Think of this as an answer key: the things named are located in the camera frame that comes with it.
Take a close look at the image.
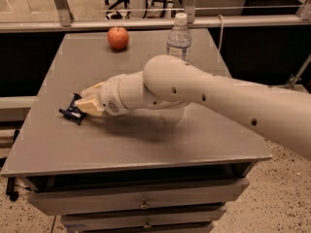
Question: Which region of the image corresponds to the white hanging cable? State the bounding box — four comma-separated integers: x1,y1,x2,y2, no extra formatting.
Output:
217,14,225,53

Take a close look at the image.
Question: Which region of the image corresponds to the blue rxbar blueberry wrapper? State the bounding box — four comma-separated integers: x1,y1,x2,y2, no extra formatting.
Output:
59,93,86,125

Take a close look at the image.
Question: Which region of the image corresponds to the grey drawer cabinet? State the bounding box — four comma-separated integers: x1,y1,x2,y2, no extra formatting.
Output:
2,30,270,233

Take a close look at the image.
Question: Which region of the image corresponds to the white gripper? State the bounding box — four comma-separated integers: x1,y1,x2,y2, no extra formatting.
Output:
75,75,129,117

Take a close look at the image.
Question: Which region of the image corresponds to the drawer with knob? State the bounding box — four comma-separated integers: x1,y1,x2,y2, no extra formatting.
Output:
28,178,250,216
61,205,226,231

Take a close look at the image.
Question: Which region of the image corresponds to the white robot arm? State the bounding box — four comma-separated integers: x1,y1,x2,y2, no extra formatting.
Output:
75,55,311,158

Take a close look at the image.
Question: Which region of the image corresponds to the red apple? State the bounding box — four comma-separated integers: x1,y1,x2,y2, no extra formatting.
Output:
107,27,129,50

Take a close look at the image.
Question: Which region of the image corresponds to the black office chair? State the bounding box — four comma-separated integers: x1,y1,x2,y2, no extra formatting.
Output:
104,0,130,19

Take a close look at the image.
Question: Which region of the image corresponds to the top drawer with knob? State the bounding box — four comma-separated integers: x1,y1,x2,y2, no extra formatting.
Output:
28,178,250,216

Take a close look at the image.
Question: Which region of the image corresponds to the clear plastic water bottle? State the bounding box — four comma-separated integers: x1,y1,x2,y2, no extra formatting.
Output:
166,13,191,61

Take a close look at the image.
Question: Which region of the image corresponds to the metal railing frame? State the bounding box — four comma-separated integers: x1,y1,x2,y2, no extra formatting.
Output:
0,0,310,33

